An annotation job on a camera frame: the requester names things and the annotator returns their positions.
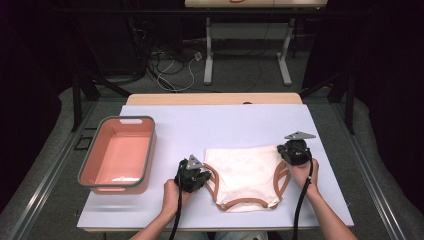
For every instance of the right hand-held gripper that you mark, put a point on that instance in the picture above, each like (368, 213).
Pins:
(296, 153)

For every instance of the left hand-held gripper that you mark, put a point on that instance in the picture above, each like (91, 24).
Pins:
(190, 178)

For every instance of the cream baby bodysuit brown trim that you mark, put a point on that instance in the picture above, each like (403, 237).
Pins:
(246, 176)

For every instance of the pink basket with grey rim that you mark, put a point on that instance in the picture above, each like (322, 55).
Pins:
(123, 153)

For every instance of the person's right hand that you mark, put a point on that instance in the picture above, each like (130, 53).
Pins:
(305, 176)

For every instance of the person's left hand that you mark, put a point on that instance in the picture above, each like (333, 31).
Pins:
(173, 200)

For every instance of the black metal stand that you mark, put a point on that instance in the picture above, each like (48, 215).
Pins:
(77, 100)
(349, 106)

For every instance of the light wooden table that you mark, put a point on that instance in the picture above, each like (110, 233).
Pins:
(213, 99)

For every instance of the white power adapter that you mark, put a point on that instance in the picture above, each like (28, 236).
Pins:
(197, 56)

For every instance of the white-legged wooden desk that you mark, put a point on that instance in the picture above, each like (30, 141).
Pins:
(246, 31)

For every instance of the orange item on desk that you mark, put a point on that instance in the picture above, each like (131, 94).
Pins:
(237, 1)

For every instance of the aluminium floor rail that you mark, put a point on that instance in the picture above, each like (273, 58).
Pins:
(370, 173)
(50, 180)

